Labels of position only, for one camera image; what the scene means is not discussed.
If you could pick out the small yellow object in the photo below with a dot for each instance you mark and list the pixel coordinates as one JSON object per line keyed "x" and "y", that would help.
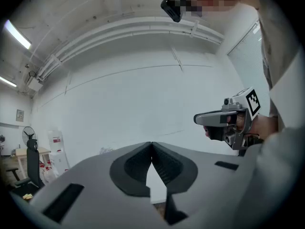
{"x": 28, "y": 196}

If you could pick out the white ceiling pipe bundle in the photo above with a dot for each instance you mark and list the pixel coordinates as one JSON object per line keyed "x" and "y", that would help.
{"x": 133, "y": 31}

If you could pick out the white water dispenser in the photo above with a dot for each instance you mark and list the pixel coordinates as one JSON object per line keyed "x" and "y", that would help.
{"x": 59, "y": 162}

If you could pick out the person's right forearm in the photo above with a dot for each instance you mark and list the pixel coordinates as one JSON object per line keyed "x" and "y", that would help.
{"x": 264, "y": 126}

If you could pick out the person's right hand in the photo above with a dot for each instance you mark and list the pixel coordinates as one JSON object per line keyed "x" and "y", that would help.
{"x": 240, "y": 123}

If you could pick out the black head camera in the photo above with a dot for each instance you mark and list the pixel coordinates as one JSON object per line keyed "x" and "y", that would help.
{"x": 172, "y": 8}

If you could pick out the long ceiling light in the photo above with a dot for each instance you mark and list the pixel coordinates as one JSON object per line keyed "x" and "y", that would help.
{"x": 17, "y": 33}
{"x": 8, "y": 81}

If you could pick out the large clear water bottle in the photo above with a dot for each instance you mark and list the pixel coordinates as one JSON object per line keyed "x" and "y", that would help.
{"x": 56, "y": 139}

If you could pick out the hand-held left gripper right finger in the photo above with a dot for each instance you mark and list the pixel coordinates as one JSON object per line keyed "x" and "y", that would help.
{"x": 209, "y": 187}

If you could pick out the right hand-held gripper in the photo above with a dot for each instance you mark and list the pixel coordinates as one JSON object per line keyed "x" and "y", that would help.
{"x": 252, "y": 99}

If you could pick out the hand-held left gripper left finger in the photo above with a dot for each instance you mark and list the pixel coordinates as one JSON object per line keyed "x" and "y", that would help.
{"x": 95, "y": 194}

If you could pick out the black standing fan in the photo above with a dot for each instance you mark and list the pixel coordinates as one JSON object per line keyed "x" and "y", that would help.
{"x": 29, "y": 133}

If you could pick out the small wall poster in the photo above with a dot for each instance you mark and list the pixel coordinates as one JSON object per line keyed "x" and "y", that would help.
{"x": 20, "y": 115}

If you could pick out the black office chair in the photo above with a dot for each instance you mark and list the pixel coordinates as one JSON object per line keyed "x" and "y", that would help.
{"x": 33, "y": 161}

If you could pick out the person's beige shirt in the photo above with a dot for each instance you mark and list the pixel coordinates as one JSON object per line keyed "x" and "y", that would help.
{"x": 274, "y": 32}

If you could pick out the white ceiling box unit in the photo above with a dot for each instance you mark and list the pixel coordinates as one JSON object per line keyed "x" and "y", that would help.
{"x": 34, "y": 83}

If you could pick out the group of red-capped water bottles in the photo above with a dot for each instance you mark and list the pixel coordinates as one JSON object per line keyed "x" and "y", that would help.
{"x": 48, "y": 172}

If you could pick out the light wooden side table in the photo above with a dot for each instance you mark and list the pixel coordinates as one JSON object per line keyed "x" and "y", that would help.
{"x": 43, "y": 150}

